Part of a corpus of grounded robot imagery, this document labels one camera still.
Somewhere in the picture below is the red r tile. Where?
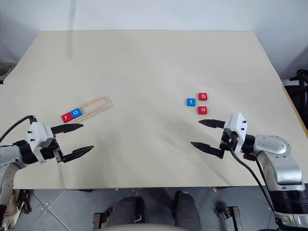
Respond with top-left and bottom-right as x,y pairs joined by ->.
61,113 -> 74,124

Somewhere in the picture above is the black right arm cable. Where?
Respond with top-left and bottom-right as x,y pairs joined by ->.
229,146 -> 282,228

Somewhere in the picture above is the beige cloth bag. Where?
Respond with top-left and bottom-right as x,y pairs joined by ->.
3,189 -> 32,231

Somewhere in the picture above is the dark rounded shape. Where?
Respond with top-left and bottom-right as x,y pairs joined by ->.
111,195 -> 145,227
174,190 -> 202,230

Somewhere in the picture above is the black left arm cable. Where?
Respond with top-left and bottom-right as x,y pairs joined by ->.
0,115 -> 37,143

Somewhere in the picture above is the blue o tile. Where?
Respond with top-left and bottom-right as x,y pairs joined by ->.
70,108 -> 83,119

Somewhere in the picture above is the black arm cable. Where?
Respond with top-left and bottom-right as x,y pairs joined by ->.
0,115 -> 37,143
229,146 -> 282,228

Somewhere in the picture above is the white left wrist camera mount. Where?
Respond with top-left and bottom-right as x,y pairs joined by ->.
26,122 -> 57,157

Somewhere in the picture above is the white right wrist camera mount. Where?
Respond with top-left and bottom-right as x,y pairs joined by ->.
223,112 -> 249,154

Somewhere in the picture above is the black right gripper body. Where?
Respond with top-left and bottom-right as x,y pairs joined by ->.
218,128 -> 239,160

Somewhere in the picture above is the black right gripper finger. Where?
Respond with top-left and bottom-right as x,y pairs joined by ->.
190,141 -> 222,158
198,119 -> 226,129

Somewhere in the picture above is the wooden letter tray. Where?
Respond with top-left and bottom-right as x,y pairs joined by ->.
60,95 -> 114,124

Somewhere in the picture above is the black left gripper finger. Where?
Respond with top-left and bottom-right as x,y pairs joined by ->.
63,145 -> 95,164
51,123 -> 85,134

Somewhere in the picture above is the rusty metal foot bracket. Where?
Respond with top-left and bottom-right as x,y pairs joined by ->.
216,205 -> 242,231
93,211 -> 109,231

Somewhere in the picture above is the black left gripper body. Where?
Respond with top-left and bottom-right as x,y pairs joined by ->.
38,136 -> 65,164

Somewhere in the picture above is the black metal frame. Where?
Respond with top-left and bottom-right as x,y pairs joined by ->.
289,69 -> 308,115

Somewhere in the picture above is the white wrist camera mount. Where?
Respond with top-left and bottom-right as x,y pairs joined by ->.
26,122 -> 57,157
223,112 -> 249,154

